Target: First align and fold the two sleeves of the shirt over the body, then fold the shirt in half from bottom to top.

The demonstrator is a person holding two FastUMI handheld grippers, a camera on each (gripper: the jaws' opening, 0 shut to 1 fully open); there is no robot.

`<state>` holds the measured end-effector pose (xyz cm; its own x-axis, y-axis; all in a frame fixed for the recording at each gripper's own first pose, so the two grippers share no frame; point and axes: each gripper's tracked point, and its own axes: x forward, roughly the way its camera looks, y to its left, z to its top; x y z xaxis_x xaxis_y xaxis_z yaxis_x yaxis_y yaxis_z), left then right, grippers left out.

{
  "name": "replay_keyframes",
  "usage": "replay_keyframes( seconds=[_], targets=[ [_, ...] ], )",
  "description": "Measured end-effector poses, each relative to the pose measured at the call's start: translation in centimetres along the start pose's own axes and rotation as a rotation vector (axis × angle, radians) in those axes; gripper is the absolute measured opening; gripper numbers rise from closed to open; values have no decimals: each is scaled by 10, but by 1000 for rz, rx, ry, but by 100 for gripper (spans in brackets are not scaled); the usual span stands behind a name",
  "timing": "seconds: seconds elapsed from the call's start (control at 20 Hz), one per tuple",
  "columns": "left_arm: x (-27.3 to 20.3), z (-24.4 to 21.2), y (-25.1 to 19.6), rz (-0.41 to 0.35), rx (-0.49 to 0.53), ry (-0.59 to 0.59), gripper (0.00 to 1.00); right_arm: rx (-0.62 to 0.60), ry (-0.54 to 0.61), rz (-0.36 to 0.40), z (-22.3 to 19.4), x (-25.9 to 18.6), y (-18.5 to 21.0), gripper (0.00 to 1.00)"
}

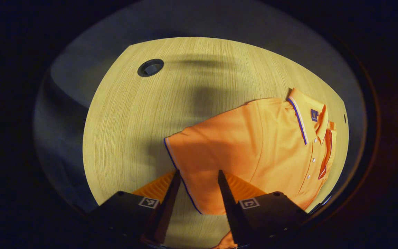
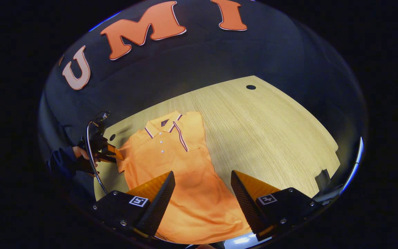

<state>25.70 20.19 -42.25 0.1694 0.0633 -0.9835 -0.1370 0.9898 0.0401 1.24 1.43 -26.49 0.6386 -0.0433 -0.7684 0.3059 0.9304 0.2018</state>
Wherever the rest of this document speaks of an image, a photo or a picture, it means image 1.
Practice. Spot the orange polo T-shirt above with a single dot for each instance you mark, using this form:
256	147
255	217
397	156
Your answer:
254	145

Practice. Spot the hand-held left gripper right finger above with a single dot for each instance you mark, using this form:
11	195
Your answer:
230	211

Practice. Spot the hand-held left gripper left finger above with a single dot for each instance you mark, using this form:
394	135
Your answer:
168	207

